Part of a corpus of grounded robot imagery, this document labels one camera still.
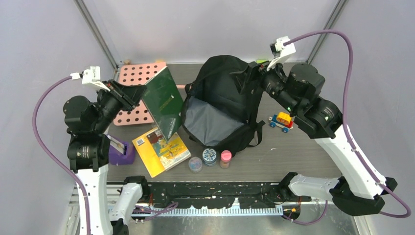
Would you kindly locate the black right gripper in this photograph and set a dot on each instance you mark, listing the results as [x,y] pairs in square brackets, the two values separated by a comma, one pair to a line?
[243,77]

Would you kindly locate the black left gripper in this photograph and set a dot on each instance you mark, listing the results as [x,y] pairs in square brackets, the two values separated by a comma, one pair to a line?
[127,95]

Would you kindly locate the dark green book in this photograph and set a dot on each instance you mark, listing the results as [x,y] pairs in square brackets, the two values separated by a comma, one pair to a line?
[164,102]

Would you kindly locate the black backpack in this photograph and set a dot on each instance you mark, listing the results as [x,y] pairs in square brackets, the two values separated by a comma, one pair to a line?
[214,114]

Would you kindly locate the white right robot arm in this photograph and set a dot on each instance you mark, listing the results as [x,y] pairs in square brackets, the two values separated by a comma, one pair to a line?
[355,192]

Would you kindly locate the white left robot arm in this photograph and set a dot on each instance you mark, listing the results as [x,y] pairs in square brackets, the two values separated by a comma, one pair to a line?
[88,154]

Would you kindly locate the pink perforated board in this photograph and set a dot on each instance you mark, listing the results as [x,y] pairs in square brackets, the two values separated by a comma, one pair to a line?
[133,76]

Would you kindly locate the colourful toy block car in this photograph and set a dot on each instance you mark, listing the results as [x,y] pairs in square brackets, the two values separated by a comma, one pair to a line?
[282,120]

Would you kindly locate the purple card holder box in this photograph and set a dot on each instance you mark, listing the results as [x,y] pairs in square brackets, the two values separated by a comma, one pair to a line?
[121,152]

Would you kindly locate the yellow illustrated book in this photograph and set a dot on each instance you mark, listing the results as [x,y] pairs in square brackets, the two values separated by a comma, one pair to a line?
[159,155]

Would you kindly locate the pink lid jar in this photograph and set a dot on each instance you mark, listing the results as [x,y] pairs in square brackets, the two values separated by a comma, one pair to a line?
[225,159]

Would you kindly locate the blue patterned lid jar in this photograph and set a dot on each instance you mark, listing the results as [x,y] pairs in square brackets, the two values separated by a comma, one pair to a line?
[209,157]

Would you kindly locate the clear jar of beads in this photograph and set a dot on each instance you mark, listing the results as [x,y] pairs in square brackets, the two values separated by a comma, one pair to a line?
[195,164]

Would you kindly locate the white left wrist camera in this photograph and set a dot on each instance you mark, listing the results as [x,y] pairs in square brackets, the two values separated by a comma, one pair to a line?
[90,77]

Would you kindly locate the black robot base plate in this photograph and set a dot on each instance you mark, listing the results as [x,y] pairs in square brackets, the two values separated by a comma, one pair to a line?
[214,194]

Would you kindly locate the aluminium frame rail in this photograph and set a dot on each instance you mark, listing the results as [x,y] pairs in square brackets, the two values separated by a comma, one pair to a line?
[214,201]

